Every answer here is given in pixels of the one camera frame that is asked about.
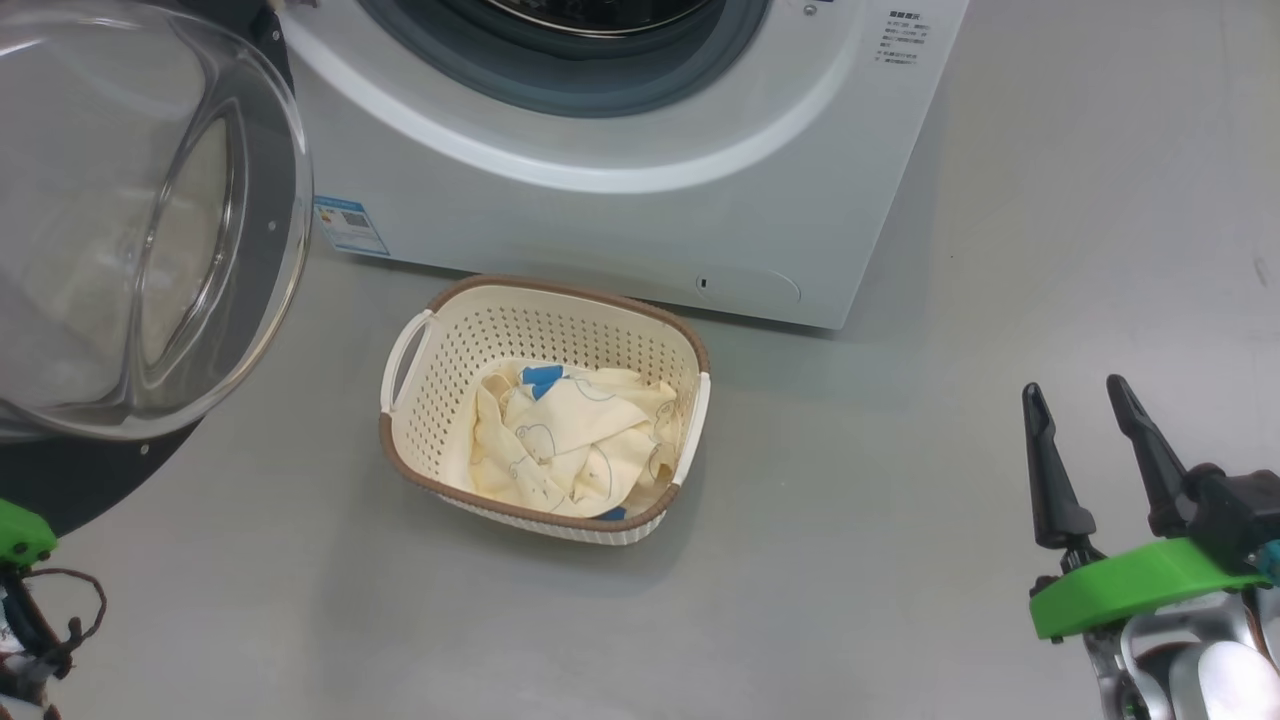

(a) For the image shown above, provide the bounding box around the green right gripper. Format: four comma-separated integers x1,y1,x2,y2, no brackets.
1021,374,1273,642

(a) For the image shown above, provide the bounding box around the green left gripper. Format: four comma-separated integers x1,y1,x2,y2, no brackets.
0,496,60,567

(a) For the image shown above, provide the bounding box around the round glass washer door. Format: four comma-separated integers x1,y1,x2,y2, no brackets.
0,0,317,542

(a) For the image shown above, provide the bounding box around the cream garment bear print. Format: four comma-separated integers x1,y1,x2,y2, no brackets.
468,362,691,521

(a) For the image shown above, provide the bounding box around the cream garment blue cuff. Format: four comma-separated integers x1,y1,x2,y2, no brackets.
480,360,681,421

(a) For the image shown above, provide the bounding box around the white front-load washing machine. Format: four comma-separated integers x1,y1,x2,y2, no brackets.
268,0,972,332

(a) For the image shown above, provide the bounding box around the grey rubber door seal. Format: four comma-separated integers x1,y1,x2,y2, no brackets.
355,0,776,120

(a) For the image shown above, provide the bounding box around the blue energy label sticker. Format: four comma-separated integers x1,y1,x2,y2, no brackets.
312,194,392,259

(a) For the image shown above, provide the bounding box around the cream perforated basket brown rim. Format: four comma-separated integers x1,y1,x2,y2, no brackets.
377,273,714,547

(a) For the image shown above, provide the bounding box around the thin dark left gripper cable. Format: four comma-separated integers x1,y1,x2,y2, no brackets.
0,565,108,720

